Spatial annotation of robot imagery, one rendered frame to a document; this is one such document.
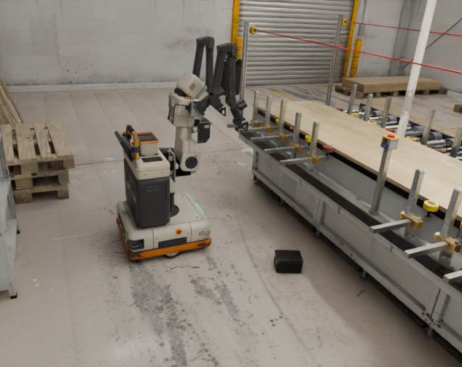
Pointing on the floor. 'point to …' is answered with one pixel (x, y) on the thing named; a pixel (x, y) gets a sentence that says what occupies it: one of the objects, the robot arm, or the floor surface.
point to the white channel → (416, 66)
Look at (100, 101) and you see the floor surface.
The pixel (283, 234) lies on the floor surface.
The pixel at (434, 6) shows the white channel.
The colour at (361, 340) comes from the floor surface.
